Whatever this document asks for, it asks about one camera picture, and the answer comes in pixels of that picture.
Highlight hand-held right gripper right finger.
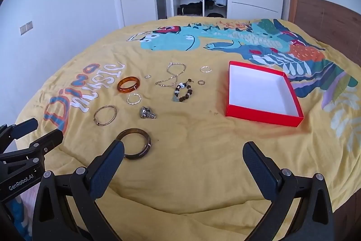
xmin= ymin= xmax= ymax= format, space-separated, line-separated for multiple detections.
xmin=243 ymin=141 xmax=335 ymax=241

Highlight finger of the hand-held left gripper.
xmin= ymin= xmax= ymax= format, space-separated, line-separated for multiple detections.
xmin=0 ymin=129 xmax=64 ymax=166
xmin=0 ymin=118 xmax=39 ymax=155

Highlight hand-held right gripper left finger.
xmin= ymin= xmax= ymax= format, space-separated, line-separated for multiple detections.
xmin=32 ymin=139 xmax=126 ymax=241

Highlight thin gold bangle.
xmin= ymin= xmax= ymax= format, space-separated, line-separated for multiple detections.
xmin=94 ymin=105 xmax=117 ymax=126

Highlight dark brown bangle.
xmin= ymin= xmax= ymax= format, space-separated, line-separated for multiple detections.
xmin=116 ymin=128 xmax=152 ymax=160

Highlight silver metal chain clump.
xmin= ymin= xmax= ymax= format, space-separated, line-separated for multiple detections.
xmin=139 ymin=106 xmax=157 ymax=119

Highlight thin silver bracelet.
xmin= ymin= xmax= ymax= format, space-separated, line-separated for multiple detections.
xmin=126 ymin=93 xmax=141 ymax=105

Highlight red cardboard box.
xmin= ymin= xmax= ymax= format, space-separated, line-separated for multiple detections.
xmin=225 ymin=61 xmax=304 ymax=128

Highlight amber bangle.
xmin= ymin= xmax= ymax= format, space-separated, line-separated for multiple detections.
xmin=117 ymin=76 xmax=141 ymax=94

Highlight brown beaded bracelet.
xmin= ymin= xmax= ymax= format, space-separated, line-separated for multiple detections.
xmin=173 ymin=78 xmax=194 ymax=103

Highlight yellow dinosaur printed blanket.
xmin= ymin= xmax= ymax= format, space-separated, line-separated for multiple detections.
xmin=15 ymin=16 xmax=361 ymax=241

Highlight wooden bed headboard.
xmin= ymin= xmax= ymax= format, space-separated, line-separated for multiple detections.
xmin=289 ymin=0 xmax=361 ymax=72

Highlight folded black clothes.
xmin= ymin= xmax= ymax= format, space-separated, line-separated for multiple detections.
xmin=179 ymin=2 xmax=204 ymax=16

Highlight wall light switch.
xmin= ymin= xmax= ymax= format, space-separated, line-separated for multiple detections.
xmin=19 ymin=21 xmax=33 ymax=35

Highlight silver chain necklace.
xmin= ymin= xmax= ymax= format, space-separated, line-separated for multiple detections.
xmin=155 ymin=62 xmax=187 ymax=87

